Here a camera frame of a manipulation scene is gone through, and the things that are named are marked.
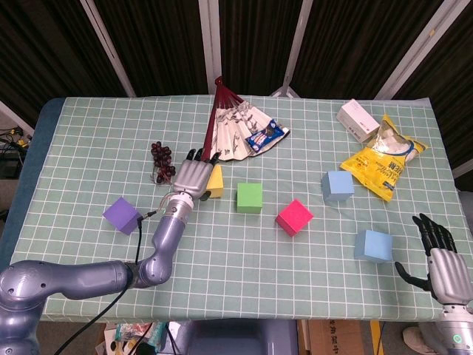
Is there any yellow snack bag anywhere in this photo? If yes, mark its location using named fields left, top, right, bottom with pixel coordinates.
left=339, top=112, right=431, bottom=203

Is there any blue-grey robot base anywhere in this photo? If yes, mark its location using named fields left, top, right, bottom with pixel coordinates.
left=173, top=318, right=299, bottom=355

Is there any green checked tablecloth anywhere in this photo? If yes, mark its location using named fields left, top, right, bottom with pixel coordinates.
left=0, top=95, right=473, bottom=322

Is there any yellow and black cable bundle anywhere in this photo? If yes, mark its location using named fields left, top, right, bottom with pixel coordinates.
left=0, top=127, right=33, bottom=149

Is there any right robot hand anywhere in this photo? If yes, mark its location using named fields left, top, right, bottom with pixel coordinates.
left=394, top=213, right=472, bottom=306

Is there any painted paper folding fan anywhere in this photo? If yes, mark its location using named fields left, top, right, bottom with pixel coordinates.
left=200, top=75, right=292, bottom=164

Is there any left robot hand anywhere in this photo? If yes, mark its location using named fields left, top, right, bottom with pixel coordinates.
left=172, top=147, right=222, bottom=203

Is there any dark red grape bunch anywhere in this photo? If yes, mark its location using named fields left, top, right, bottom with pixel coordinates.
left=149, top=141, right=177, bottom=186

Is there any brown cardboard box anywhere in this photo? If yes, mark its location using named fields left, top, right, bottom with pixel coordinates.
left=301, top=319, right=374, bottom=355

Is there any white cardboard box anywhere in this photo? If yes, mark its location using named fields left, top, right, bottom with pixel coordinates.
left=336, top=98, right=381, bottom=143

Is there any green foam cube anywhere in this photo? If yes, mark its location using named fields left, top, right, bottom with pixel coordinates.
left=236, top=182, right=264, bottom=214

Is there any purple foam cube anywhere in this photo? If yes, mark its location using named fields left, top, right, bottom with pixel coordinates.
left=102, top=197, right=146, bottom=237

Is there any blue cookie snack packet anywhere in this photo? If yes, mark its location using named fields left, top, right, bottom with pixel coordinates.
left=245, top=118, right=285, bottom=153

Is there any colourful printed bag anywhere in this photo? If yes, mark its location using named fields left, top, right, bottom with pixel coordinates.
left=103, top=321, right=169, bottom=355

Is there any pink foam cube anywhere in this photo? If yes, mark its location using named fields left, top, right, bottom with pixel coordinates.
left=274, top=199, right=314, bottom=237

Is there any white shoe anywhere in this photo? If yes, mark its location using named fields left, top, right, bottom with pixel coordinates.
left=401, top=327, right=443, bottom=355

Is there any yellow foam cube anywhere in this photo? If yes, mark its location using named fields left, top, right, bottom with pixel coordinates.
left=205, top=164, right=225, bottom=200

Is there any white metal frame post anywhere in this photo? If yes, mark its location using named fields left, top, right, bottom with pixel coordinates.
left=270, top=0, right=315, bottom=98
left=79, top=0, right=136, bottom=98
left=452, top=158, right=473, bottom=179
left=0, top=99, right=36, bottom=136
left=197, top=0, right=222, bottom=95
left=373, top=0, right=461, bottom=100

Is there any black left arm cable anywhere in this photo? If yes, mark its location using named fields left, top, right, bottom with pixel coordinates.
left=55, top=209, right=158, bottom=355

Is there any black electronic device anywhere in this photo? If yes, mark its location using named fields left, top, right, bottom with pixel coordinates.
left=0, top=155, right=24, bottom=180

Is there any light blue foam cube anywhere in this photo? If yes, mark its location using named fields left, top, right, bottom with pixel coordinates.
left=354, top=229, right=393, bottom=264
left=320, top=170, right=355, bottom=203

